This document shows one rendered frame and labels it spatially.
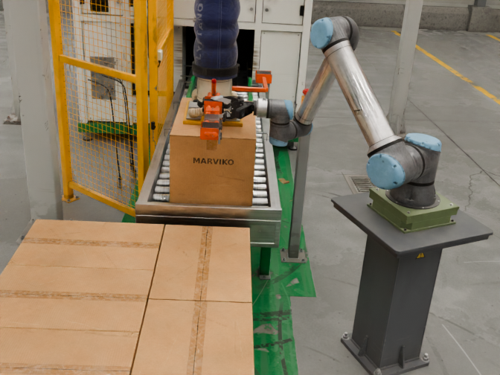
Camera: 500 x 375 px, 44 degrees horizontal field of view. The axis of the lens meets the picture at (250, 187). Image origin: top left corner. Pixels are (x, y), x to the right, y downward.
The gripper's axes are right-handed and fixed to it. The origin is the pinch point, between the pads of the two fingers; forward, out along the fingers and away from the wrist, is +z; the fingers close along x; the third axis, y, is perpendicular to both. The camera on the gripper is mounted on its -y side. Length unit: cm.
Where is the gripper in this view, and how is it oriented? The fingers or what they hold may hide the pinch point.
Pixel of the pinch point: (213, 106)
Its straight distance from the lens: 282.2
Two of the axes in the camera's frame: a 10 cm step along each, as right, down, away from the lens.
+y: -0.1, -4.3, 9.0
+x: 0.6, -9.0, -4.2
